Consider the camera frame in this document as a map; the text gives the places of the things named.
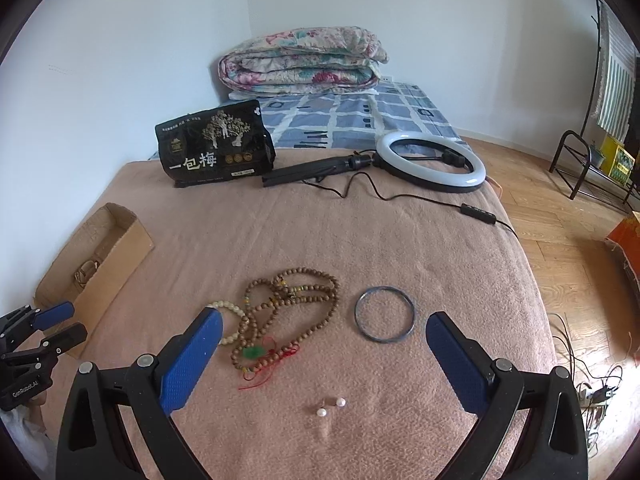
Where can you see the orange cardboard box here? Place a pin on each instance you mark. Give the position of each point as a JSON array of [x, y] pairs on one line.
[[627, 240]]

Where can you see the black snack bag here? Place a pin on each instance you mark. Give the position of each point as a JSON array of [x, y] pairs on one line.
[[210, 160]]

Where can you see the white power strip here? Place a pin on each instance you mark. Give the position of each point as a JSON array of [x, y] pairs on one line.
[[595, 392]]

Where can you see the black folded tripod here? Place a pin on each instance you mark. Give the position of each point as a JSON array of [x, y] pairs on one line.
[[310, 170]]

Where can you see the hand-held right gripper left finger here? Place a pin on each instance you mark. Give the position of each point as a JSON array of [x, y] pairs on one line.
[[192, 360]]

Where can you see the white folded bedding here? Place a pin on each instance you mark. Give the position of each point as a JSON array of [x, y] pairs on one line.
[[260, 95]]

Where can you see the brown cardboard box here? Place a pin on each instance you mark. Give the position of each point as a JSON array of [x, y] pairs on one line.
[[120, 260]]

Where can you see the pink blanket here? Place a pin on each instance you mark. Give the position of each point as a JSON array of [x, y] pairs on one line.
[[350, 240]]

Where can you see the black metal shoe rack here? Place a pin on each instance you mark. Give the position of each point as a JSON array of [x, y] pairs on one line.
[[565, 135]]

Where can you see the folded floral quilt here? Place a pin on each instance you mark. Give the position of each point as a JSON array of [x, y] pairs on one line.
[[300, 60]]

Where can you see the blue checked bed sheet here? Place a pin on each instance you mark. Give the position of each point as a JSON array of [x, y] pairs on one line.
[[350, 115]]

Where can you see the yellow box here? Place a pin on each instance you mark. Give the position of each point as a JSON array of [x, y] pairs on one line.
[[617, 160]]

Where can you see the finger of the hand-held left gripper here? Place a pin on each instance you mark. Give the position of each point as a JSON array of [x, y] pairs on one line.
[[67, 337], [55, 314]]

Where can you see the striped hanging cloth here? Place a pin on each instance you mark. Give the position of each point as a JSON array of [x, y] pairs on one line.
[[617, 75]]

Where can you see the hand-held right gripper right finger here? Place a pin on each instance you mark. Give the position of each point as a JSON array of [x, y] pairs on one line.
[[452, 365]]

